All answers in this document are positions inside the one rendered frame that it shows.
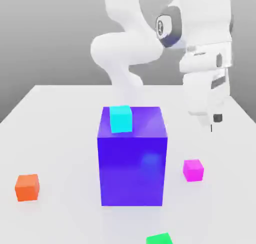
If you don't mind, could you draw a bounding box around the large purple box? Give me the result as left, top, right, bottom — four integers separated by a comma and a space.
96, 106, 168, 207

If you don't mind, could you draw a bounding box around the small cyan cube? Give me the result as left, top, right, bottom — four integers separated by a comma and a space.
109, 105, 133, 134

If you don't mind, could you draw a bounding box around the small magenta cube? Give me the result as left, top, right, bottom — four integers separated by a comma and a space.
182, 158, 205, 183

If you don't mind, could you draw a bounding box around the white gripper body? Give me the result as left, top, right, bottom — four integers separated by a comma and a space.
182, 67, 231, 117

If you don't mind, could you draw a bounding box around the small orange cube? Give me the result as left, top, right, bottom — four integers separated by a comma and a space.
14, 173, 40, 203

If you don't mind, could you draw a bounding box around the small green cube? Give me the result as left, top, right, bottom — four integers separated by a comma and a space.
145, 232, 174, 244

